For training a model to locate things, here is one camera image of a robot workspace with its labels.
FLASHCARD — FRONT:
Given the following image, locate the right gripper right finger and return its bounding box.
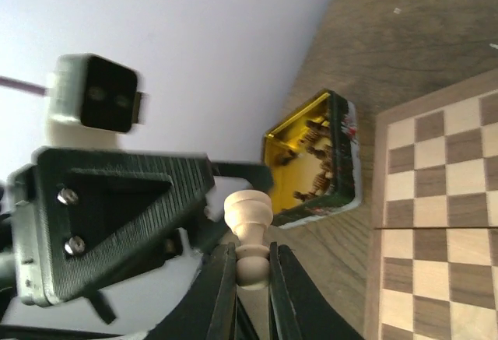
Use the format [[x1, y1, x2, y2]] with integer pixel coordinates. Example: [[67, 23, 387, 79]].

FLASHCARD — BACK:
[[268, 242, 363, 340]]

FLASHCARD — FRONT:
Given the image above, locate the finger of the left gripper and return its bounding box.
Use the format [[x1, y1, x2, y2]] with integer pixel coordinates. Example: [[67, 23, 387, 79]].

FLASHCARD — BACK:
[[212, 161, 274, 191]]

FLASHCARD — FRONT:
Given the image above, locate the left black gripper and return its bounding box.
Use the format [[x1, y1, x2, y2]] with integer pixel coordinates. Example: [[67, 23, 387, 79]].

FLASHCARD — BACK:
[[1, 149, 214, 305]]

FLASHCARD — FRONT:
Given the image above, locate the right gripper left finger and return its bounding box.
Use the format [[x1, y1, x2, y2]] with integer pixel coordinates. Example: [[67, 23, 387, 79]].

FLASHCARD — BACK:
[[146, 243, 237, 340]]

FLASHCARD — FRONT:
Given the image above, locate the light wooden chess piece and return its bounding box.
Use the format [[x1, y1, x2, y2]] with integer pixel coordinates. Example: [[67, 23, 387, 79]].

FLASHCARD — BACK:
[[224, 190, 273, 290]]

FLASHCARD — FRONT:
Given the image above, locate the gold tin with dark pieces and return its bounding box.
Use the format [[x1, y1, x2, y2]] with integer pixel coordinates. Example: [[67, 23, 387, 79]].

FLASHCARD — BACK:
[[261, 89, 363, 229]]

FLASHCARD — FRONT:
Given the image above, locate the wooden chessboard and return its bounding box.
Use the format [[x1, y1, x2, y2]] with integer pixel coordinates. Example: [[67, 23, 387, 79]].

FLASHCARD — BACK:
[[364, 70, 497, 339]]

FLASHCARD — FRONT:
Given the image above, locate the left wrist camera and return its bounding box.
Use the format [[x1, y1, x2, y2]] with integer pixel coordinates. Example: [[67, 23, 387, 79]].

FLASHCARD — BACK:
[[44, 53, 145, 150]]

